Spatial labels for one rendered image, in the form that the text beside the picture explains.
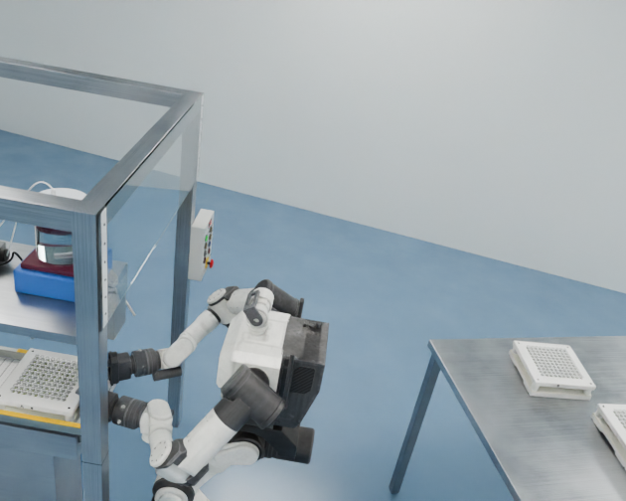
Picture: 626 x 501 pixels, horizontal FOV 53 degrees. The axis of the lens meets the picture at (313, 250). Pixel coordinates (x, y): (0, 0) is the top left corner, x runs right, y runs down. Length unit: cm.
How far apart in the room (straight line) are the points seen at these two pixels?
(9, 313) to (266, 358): 69
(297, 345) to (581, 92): 357
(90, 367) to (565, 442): 160
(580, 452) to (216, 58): 401
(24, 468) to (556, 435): 181
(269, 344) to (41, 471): 94
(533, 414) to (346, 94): 321
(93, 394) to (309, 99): 367
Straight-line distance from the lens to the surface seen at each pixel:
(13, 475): 242
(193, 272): 270
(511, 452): 230
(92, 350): 175
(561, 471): 233
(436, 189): 516
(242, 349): 177
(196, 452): 171
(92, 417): 192
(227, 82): 531
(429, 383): 273
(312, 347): 181
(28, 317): 182
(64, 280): 183
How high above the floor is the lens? 242
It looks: 30 degrees down
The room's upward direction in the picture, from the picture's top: 10 degrees clockwise
